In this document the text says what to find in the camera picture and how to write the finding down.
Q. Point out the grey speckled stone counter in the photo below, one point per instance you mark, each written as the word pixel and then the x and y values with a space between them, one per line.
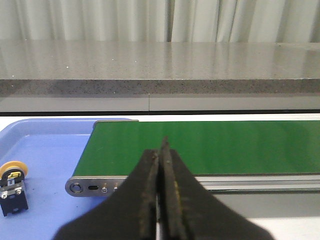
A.
pixel 77 76

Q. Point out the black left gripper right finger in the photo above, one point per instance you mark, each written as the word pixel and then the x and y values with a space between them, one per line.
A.
pixel 190 212

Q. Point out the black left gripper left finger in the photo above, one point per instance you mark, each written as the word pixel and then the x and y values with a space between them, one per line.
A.
pixel 128 214

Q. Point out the aluminium conveyor side rail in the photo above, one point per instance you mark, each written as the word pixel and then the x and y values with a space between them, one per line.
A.
pixel 98 185

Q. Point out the white pleated curtain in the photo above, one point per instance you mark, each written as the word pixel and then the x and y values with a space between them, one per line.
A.
pixel 226 21

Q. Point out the yellow mushroom push button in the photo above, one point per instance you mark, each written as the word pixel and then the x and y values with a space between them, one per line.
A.
pixel 12 187

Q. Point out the blue plastic tray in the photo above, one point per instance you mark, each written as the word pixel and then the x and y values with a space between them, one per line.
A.
pixel 51 149

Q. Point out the green conveyor belt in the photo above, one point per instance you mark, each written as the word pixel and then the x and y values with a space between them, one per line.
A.
pixel 206 147

